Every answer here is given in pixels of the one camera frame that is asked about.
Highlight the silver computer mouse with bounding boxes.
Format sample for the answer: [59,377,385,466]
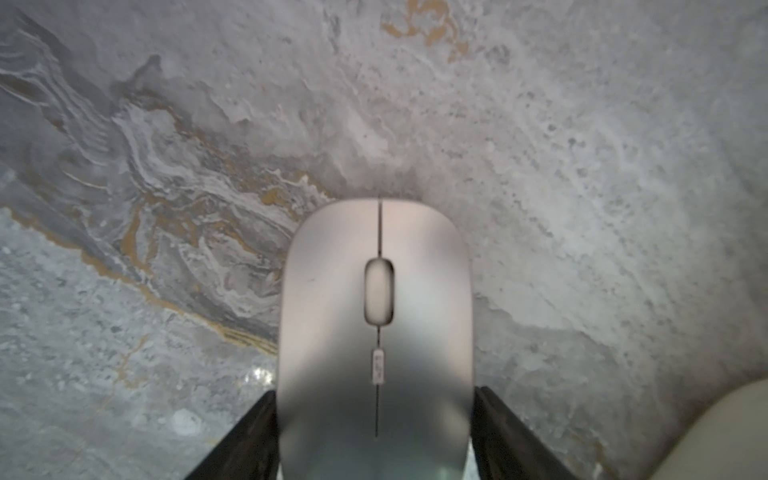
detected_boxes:
[276,198,474,479]

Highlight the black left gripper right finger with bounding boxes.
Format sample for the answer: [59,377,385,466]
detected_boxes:
[471,386,577,480]

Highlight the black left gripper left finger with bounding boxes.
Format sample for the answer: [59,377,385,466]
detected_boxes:
[185,390,279,480]

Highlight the white plastic storage box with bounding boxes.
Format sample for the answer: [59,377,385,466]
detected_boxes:
[651,380,767,480]

